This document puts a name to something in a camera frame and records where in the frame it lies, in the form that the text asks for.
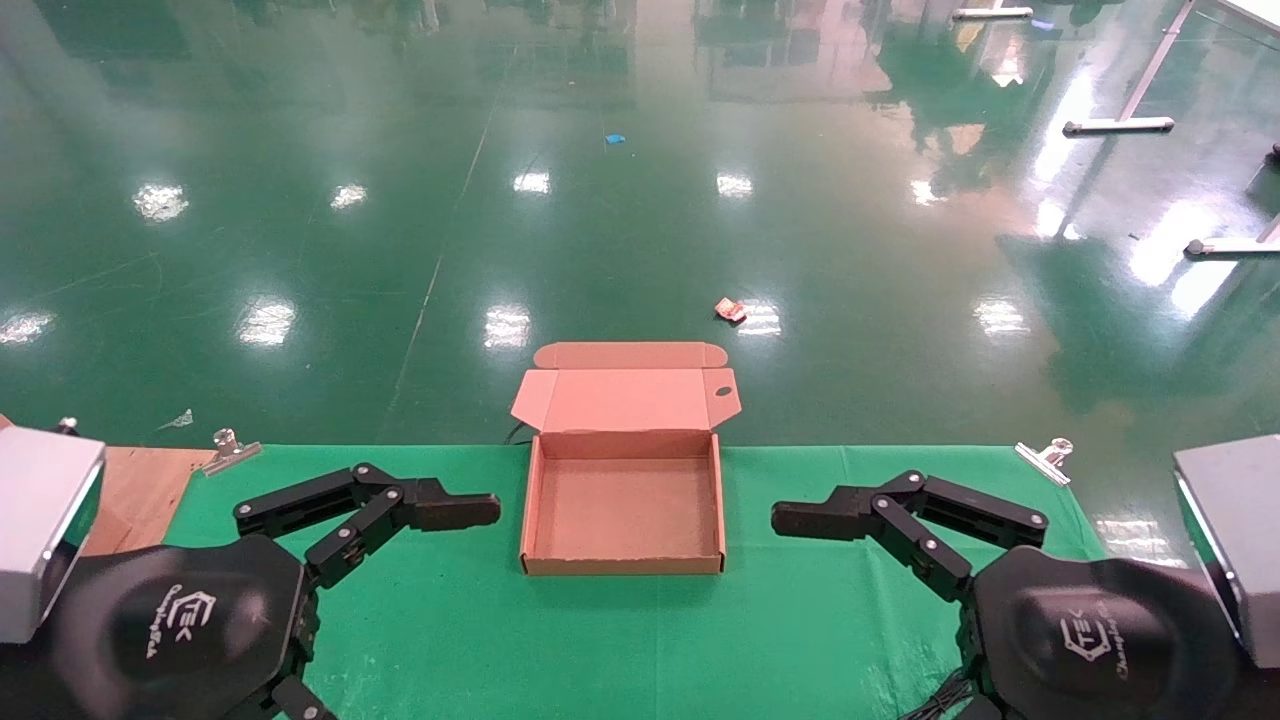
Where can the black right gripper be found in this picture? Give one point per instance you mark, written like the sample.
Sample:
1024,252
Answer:
1100,640

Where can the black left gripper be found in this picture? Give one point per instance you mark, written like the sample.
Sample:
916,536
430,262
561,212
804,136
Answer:
170,630

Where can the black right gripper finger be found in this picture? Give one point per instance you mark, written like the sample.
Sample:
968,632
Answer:
820,518

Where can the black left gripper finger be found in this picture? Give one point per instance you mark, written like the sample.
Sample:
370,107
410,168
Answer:
450,508

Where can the open brown cardboard box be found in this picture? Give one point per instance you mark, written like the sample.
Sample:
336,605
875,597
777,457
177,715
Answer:
625,510

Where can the green table cloth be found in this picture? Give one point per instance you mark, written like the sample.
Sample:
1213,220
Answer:
640,640

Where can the red crumpled wrapper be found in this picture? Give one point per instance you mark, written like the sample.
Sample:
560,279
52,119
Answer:
730,310

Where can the silver metal binder clip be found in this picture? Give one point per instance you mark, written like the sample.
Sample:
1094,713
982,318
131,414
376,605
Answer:
1042,462
228,455

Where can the white litter scrap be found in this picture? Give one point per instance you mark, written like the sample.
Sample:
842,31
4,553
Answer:
180,420

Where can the small silver clip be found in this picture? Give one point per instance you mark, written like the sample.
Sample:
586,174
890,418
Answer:
67,426

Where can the white table foot bar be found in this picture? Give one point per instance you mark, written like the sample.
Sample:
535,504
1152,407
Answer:
1230,246

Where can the white table leg with foot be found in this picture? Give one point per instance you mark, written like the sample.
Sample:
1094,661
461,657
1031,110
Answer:
1118,125

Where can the short white floor bar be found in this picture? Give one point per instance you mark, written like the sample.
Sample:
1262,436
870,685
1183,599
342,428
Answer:
992,13

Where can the white table top corner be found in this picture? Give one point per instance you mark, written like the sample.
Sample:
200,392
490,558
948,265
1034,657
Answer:
1262,12

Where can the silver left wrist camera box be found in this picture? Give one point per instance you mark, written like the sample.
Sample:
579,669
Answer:
45,530

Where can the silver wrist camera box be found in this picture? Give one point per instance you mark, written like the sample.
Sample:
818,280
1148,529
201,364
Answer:
1235,540
45,530

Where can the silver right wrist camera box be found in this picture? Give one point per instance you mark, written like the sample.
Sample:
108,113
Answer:
1235,540

